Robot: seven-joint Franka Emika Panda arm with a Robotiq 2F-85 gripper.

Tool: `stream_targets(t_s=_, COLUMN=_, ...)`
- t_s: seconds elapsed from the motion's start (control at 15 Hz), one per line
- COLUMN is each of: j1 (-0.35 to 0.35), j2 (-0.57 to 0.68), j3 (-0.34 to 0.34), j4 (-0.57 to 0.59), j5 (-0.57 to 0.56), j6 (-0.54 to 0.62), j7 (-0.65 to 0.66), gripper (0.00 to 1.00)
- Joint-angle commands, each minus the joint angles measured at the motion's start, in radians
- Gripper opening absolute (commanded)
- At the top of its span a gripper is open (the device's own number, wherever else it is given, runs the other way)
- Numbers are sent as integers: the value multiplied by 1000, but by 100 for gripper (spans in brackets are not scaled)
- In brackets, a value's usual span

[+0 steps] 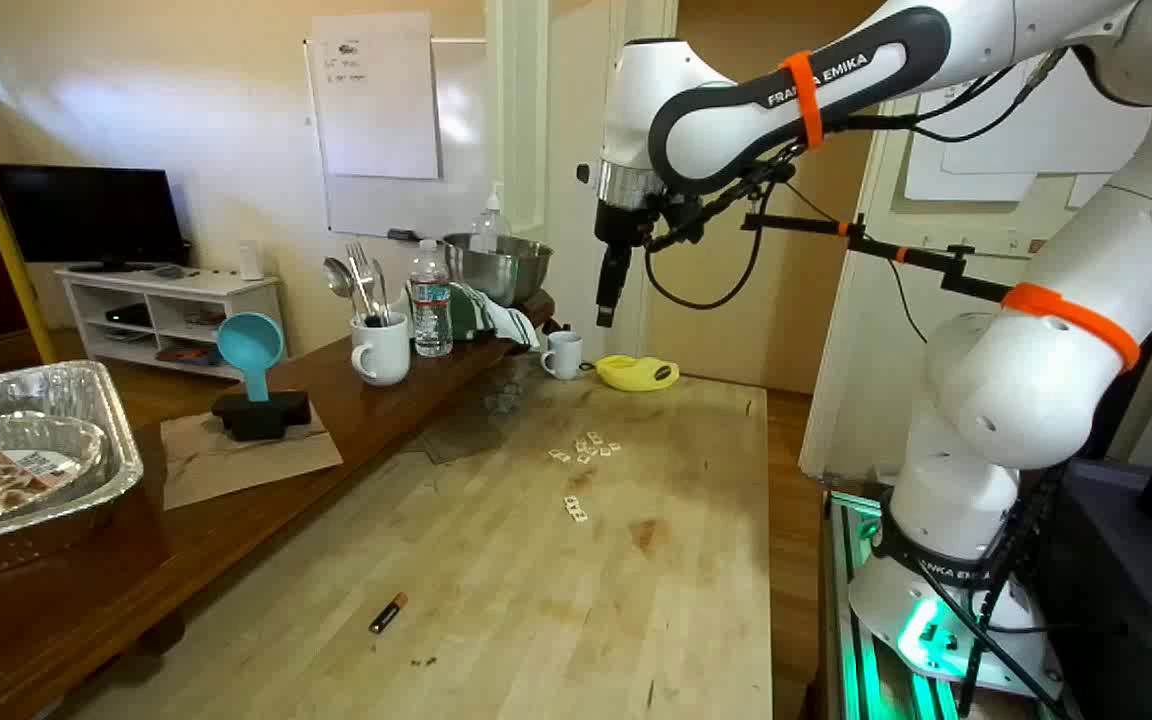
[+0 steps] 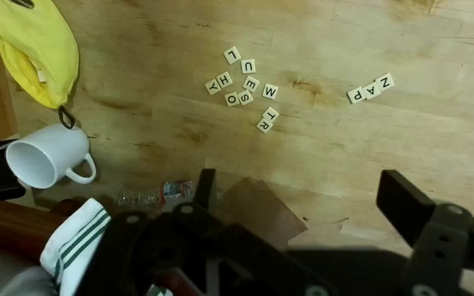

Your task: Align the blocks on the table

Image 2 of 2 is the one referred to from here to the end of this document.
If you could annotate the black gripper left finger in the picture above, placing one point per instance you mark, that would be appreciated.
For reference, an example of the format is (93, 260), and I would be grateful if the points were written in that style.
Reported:
(204, 190)

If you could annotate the yellow banana plush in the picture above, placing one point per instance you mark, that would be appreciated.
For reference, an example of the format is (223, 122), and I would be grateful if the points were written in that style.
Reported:
(33, 43)

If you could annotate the white letter tile Z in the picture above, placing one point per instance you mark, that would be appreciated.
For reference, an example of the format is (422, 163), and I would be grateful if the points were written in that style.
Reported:
(386, 83)

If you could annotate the white empty mug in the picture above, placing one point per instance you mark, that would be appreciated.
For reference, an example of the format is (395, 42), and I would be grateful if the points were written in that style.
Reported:
(56, 153)

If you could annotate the green striped white towel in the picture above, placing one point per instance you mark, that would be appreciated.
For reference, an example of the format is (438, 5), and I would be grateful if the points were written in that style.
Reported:
(73, 241)

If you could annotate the crushed clear plastic bottle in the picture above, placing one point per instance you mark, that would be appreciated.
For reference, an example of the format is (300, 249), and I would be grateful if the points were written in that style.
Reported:
(177, 190)

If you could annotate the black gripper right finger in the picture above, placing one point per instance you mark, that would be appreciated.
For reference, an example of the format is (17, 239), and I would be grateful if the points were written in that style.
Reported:
(404, 206)

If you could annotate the white letter tile S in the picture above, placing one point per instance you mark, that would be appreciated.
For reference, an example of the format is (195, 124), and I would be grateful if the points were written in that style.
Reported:
(246, 97)

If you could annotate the white letter tile L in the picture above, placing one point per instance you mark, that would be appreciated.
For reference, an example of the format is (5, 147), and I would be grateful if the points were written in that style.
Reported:
(232, 55)

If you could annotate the white letter tile O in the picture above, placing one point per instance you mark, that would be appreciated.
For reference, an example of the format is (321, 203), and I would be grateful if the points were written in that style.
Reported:
(231, 99)

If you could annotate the white letter tile U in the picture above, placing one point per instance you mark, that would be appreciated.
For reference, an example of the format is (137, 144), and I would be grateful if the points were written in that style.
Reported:
(249, 66)

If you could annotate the white letter tile W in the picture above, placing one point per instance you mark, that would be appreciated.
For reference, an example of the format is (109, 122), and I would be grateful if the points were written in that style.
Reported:
(270, 91)

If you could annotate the white letter tile H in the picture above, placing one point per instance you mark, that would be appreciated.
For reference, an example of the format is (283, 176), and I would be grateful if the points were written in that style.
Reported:
(224, 79)

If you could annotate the white letter tile E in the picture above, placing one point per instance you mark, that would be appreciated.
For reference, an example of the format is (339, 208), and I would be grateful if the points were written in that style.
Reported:
(251, 84)

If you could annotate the white letter tile P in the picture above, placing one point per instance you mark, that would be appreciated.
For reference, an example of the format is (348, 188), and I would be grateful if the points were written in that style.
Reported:
(356, 94)

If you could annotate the brown cardboard piece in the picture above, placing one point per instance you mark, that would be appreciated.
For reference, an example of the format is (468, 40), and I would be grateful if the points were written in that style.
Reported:
(259, 211)

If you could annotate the white letter tile Y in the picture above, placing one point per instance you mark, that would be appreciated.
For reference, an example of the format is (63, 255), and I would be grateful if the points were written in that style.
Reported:
(213, 86)

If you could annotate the white letter tile A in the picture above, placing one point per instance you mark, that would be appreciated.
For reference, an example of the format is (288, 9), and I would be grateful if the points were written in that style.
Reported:
(372, 89)

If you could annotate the white letter tile R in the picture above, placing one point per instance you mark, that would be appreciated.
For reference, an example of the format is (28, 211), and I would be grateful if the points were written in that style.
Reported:
(264, 125)

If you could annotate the white letter tile T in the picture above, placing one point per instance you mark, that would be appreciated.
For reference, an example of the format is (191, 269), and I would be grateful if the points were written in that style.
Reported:
(270, 114)

